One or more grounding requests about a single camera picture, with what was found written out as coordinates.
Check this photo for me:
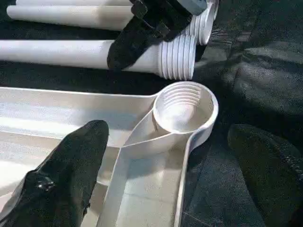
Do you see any white plastic table leg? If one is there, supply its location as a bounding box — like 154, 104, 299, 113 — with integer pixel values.
15, 0, 220, 22
0, 35, 197, 80
6, 5, 214, 45

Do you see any white plastic table top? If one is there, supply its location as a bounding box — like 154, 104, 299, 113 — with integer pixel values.
0, 81, 219, 227

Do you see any black mat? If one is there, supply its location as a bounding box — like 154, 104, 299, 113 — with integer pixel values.
0, 0, 303, 227

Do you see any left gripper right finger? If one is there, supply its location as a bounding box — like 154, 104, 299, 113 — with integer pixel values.
228, 123, 303, 227

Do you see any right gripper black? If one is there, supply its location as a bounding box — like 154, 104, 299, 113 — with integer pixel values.
106, 0, 194, 71

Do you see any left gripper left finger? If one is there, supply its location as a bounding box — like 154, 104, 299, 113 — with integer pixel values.
0, 119, 110, 227

